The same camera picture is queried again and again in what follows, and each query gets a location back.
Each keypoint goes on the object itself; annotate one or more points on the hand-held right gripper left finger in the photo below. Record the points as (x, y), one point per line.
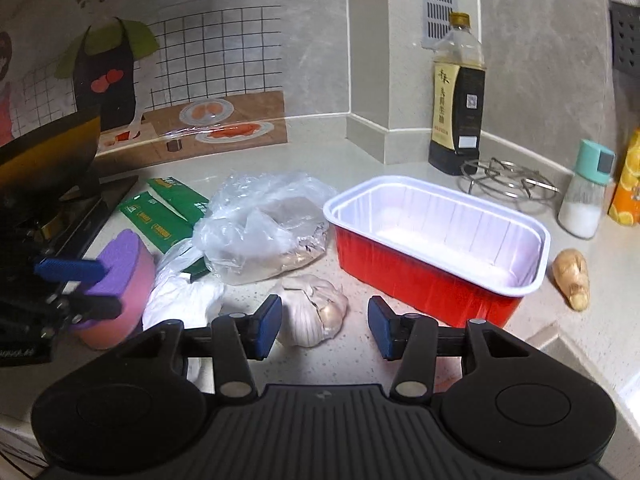
(267, 327)

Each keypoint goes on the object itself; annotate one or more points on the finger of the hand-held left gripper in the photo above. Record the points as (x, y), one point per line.
(95, 306)
(70, 267)

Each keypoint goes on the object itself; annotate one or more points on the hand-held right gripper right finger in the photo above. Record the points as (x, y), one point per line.
(382, 330)

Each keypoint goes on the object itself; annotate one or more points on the purple and pink sponge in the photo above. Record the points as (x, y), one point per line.
(125, 280)

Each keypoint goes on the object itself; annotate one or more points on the garlic bulb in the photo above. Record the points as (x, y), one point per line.
(310, 310)

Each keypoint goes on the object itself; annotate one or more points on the green snack packet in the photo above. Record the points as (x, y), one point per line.
(177, 192)
(150, 220)

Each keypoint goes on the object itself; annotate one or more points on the red foil tray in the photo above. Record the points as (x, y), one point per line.
(440, 255)

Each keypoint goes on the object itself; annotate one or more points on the clear plastic bag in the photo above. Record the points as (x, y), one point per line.
(260, 220)

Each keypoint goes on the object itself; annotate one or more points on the black gas stove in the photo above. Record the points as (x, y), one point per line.
(75, 220)

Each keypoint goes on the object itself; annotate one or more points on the crumpled white tissue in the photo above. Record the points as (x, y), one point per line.
(180, 300)

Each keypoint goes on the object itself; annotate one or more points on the black wok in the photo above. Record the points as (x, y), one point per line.
(50, 150)

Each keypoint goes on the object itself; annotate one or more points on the metal steaming rack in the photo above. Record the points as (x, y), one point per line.
(510, 185)

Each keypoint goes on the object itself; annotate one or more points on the ginger root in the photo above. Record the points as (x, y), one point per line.
(572, 277)

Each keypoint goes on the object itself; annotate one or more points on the dark soy sauce bottle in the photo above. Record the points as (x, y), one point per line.
(457, 105)

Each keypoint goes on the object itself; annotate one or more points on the salt shaker with teal lid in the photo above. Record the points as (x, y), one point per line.
(585, 195)

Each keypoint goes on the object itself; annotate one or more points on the orange detergent bottle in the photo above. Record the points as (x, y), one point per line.
(627, 185)

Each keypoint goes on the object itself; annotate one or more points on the white vent grille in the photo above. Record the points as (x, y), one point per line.
(440, 0)

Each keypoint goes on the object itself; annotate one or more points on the grey perforated utensil holder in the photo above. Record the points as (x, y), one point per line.
(625, 35)

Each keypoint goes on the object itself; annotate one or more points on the cartoon wall poster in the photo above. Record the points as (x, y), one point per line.
(200, 60)

